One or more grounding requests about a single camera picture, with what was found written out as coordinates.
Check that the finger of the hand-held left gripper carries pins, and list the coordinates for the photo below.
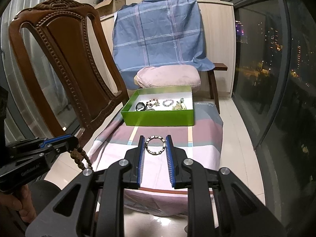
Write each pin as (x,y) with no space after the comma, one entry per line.
(61,140)
(49,156)

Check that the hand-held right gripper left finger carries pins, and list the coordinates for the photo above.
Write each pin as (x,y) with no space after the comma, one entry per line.
(140,160)

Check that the brown cardboard carton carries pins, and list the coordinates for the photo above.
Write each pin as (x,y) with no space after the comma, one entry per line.
(116,2)

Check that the blue plaid cloth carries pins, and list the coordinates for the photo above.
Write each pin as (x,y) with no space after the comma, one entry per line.
(160,37)

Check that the black jewelry piece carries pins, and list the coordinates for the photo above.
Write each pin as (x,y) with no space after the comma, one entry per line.
(140,106)

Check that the pink pillow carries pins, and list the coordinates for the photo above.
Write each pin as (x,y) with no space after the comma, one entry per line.
(167,76)

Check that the carved wooden chair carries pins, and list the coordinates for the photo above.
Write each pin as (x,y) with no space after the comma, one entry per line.
(66,66)

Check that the green cardboard box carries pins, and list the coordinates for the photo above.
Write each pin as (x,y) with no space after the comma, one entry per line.
(158,118)

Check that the glass window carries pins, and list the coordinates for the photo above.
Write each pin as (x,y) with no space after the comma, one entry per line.
(271,79)

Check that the person's left hand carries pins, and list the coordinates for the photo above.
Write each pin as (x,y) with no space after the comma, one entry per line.
(24,207)

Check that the silver bangle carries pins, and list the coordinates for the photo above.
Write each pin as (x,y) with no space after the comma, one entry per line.
(153,110)

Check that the pastel plaid sheet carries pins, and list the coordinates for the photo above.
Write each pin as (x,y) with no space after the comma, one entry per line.
(197,140)

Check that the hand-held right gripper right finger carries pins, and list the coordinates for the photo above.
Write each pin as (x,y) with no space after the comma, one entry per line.
(170,160)

